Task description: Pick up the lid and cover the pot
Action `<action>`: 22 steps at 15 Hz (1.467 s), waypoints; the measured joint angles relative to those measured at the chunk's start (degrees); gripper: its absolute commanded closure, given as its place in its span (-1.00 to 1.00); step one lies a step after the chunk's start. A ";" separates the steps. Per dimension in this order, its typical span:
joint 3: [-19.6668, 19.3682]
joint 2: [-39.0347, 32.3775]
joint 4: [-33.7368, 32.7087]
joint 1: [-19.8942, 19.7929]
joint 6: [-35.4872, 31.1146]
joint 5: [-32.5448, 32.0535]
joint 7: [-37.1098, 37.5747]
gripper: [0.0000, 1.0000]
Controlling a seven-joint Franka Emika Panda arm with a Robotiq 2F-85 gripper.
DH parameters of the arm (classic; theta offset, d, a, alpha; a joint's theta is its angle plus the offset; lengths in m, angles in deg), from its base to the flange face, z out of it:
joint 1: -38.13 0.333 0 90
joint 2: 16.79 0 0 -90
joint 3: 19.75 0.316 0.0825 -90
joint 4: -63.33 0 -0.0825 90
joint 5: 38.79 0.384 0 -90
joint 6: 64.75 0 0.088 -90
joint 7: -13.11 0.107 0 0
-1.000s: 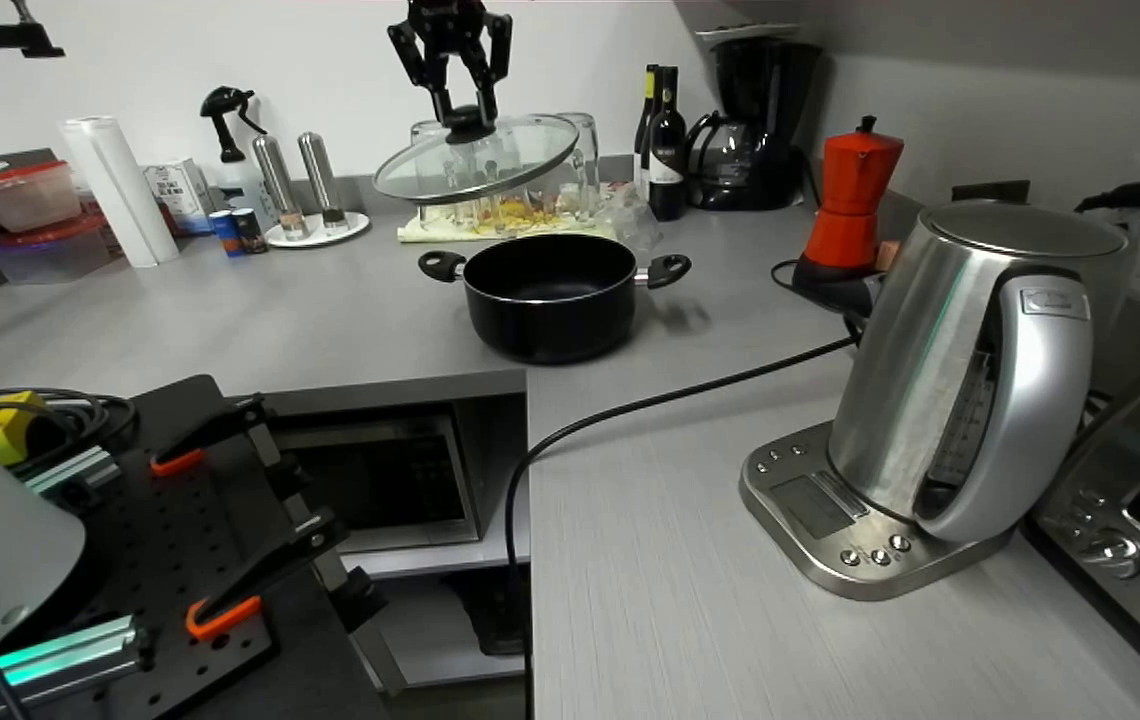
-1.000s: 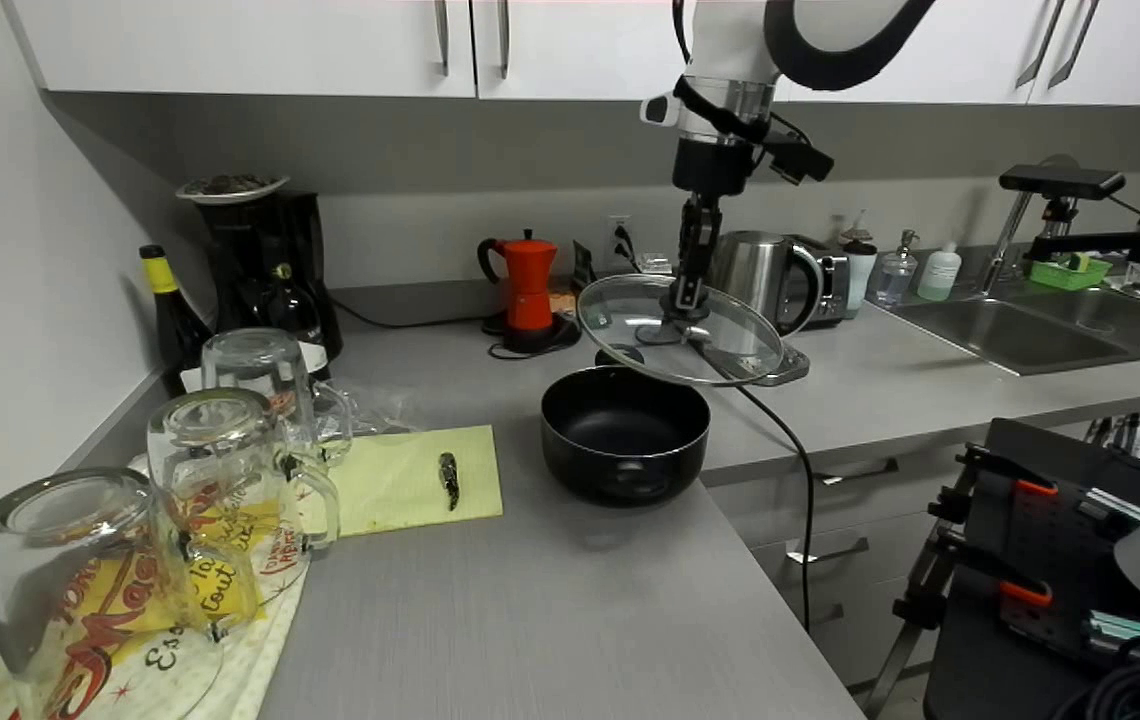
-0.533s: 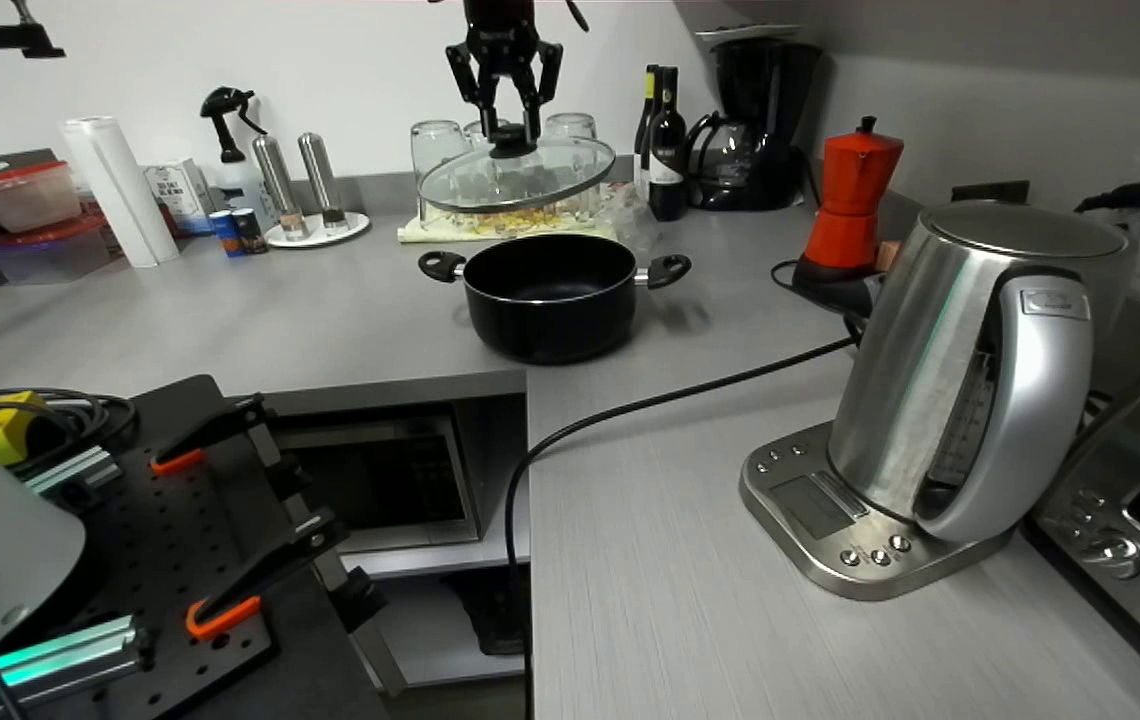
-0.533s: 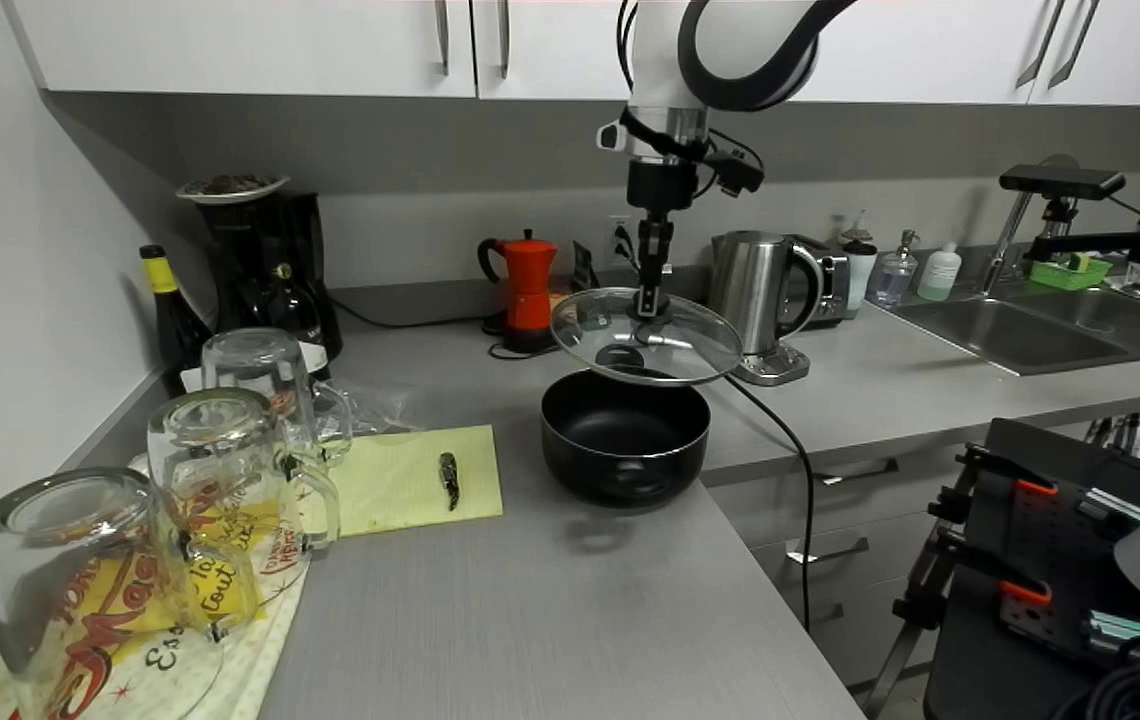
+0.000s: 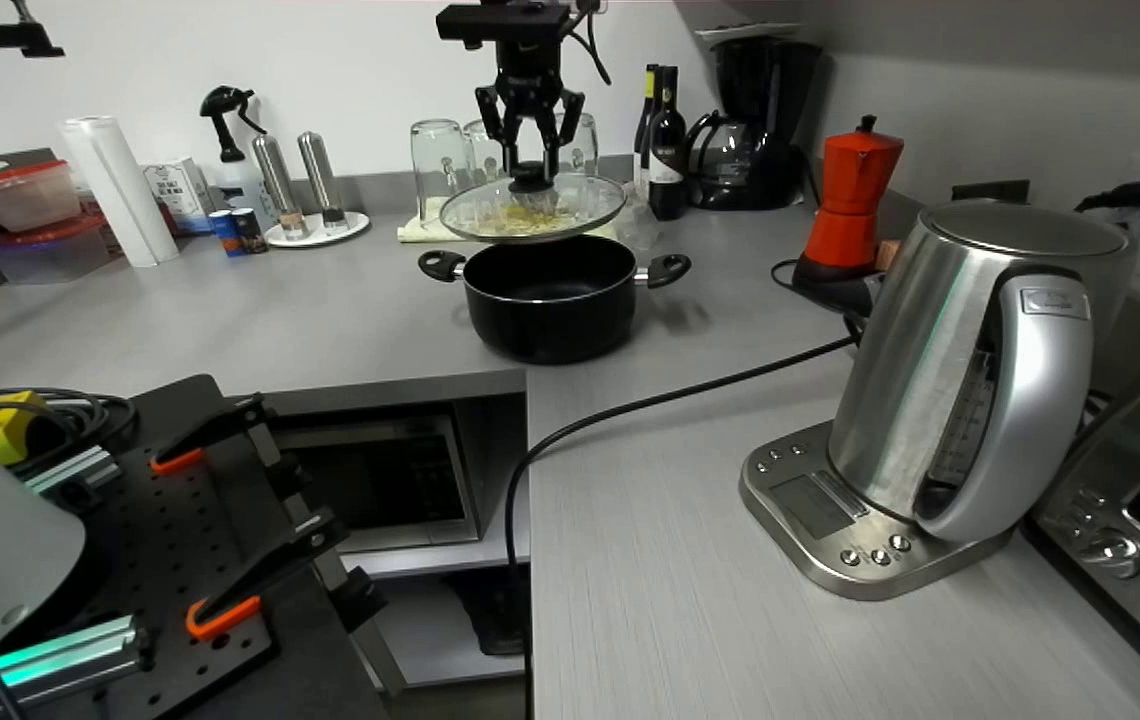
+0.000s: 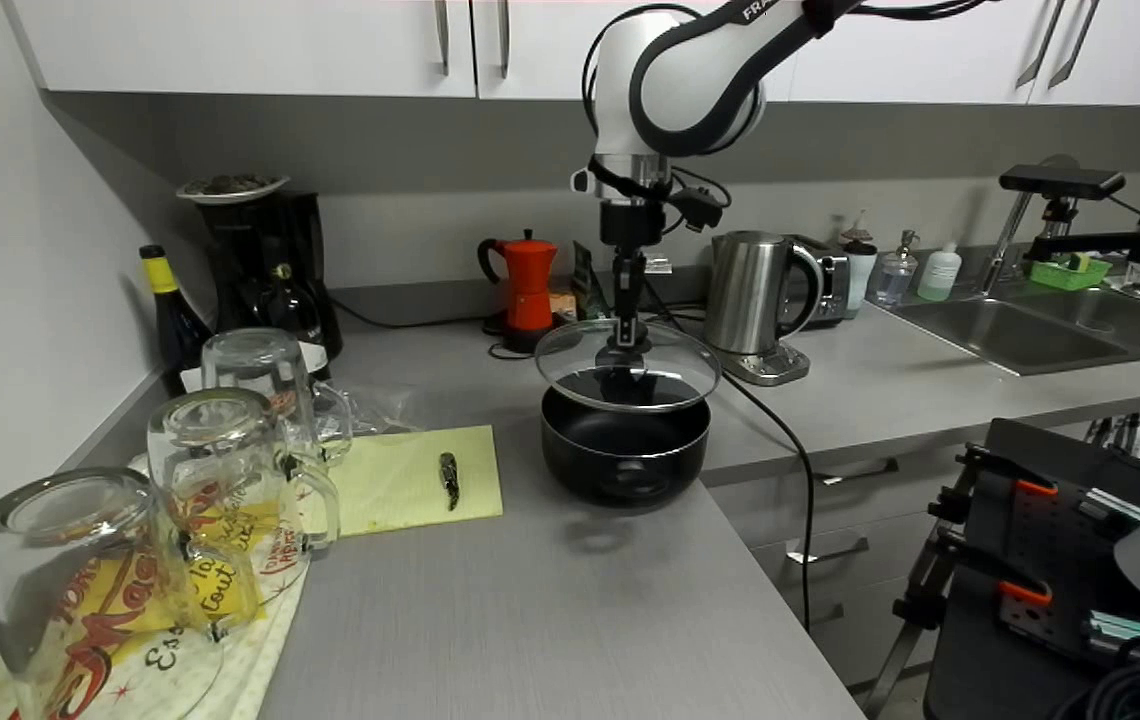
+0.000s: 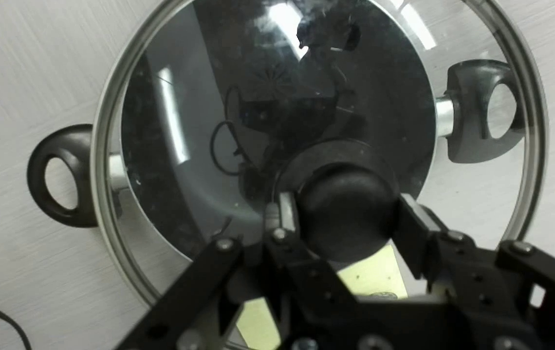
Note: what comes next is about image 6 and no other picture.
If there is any clear glass mug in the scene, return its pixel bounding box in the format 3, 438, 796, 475
145, 387, 343, 631
0, 467, 202, 720
198, 324, 358, 473

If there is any glass lid with black knob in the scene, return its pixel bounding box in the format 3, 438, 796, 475
534, 311, 722, 417

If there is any silver cabinet handle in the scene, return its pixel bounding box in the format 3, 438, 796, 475
1050, 0, 1109, 90
432, 0, 455, 81
1014, 0, 1067, 90
491, 0, 518, 81

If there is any coiled black cable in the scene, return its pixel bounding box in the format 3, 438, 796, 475
1044, 637, 1140, 720

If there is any black cooking pot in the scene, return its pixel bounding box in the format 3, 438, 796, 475
535, 367, 717, 513

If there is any black power cable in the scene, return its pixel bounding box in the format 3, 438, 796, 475
714, 367, 826, 631

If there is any black camera on stand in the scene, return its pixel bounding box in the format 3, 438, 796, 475
989, 159, 1132, 271

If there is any printed dish towel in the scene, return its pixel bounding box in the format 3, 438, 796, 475
0, 527, 319, 720

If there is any white soap bottle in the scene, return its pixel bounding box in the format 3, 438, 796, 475
915, 240, 970, 307

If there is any stainless steel electric kettle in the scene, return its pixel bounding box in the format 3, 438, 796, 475
704, 229, 826, 392

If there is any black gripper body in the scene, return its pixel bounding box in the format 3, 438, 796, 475
598, 197, 666, 324

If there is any clear plastic bottle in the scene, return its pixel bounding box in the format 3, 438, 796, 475
875, 229, 928, 311

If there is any silver drawer handle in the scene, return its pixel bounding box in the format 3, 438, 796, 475
817, 456, 903, 491

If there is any red moka pot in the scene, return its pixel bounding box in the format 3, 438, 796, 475
476, 229, 569, 338

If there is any yellow cutting mat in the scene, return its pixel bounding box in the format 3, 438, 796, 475
310, 418, 514, 545

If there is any stainless steel sink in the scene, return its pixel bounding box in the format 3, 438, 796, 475
897, 278, 1140, 379

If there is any silver toaster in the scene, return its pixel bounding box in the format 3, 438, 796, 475
783, 235, 884, 333

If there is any green sponge holder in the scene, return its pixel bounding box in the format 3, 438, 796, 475
1023, 250, 1122, 297

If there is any dark wine bottle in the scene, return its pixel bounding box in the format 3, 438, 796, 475
138, 240, 211, 400

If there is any black coffee maker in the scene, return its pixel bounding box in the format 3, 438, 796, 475
174, 171, 348, 367

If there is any small black utensil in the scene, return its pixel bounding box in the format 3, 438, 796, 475
435, 446, 469, 514

